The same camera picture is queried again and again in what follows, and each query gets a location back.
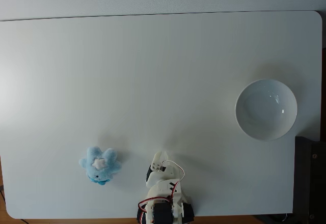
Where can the white ceramic bowl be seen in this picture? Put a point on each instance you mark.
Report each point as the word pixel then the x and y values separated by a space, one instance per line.
pixel 265 112

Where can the skyblue plush doll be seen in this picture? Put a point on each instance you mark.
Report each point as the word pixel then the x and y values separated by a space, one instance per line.
pixel 99 165

